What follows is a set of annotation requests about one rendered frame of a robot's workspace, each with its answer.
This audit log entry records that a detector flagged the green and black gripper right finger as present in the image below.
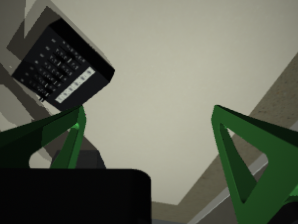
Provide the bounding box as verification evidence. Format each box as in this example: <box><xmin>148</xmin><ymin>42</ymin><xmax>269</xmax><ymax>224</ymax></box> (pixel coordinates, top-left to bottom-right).
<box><xmin>211</xmin><ymin>105</ymin><xmax>298</xmax><ymax>224</ymax></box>

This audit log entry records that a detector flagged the black lighting desk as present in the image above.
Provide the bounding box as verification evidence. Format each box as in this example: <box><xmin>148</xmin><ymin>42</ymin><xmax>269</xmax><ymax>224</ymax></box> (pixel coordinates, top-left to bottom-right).
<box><xmin>11</xmin><ymin>18</ymin><xmax>115</xmax><ymax>112</ymax></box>

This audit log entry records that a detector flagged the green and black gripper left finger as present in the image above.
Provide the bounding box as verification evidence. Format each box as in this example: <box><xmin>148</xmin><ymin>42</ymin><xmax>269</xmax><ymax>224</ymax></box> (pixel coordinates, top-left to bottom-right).
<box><xmin>0</xmin><ymin>105</ymin><xmax>87</xmax><ymax>168</ymax></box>

